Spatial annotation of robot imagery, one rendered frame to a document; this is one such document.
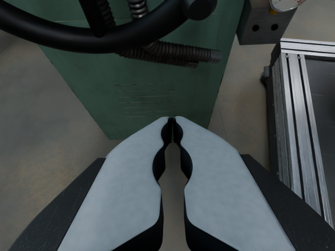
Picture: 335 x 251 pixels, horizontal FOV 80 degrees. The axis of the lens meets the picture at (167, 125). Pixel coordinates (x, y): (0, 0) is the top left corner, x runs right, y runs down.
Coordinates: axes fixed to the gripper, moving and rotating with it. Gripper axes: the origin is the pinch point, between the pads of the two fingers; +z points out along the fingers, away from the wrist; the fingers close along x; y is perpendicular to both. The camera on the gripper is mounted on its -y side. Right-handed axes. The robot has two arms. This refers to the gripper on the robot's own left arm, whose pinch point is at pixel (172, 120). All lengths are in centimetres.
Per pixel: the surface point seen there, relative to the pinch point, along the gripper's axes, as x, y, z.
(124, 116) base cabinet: -18, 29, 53
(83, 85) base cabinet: -25, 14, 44
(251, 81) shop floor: 41, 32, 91
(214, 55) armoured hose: 7.7, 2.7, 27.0
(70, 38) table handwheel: -10.9, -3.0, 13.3
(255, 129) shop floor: 37, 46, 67
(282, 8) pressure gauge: 17.8, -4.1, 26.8
